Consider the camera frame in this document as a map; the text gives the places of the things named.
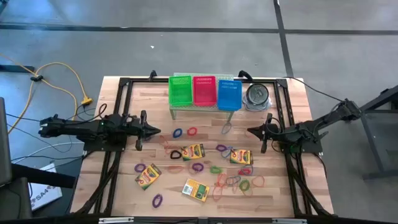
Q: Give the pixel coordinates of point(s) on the crayon box showing barcode side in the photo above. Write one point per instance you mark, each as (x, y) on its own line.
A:
(196, 190)

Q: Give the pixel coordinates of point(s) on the blue plastic basket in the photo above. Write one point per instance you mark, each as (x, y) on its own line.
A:
(229, 96)

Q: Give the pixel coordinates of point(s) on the black floor bar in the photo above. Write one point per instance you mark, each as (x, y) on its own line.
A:
(17, 68)

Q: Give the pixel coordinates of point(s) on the yellow green crayon box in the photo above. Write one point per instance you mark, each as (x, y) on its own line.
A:
(148, 176)
(242, 157)
(194, 152)

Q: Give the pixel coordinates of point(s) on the green plastic basket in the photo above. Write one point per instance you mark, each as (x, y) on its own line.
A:
(180, 91)

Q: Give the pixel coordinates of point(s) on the black metal table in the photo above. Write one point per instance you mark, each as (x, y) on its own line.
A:
(373, 143)

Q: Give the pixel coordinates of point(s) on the pale green metal shelf riser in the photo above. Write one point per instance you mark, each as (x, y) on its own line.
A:
(202, 108)

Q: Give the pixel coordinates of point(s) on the dark grey cabinet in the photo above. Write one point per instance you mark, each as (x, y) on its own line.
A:
(5, 140)

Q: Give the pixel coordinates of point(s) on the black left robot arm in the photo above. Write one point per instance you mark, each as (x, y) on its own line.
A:
(87, 129)

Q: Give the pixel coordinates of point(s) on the black frame clamp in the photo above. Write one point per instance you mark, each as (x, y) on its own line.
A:
(245, 74)
(152, 74)

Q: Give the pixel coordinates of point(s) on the black beam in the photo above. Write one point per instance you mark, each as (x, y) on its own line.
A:
(43, 175)

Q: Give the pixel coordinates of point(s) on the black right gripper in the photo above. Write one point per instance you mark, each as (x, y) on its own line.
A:
(268, 130)

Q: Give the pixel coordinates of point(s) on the silver metal bracket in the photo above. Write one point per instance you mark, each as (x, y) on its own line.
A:
(289, 221)
(116, 220)

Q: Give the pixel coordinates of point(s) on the white cardboard box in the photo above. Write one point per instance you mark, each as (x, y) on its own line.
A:
(46, 196)

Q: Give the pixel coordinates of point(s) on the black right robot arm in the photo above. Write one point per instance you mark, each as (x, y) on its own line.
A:
(306, 130)

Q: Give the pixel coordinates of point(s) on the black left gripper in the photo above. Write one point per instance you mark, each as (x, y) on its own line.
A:
(141, 129)

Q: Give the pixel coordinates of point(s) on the red plastic basket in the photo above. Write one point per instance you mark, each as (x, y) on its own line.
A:
(204, 93)

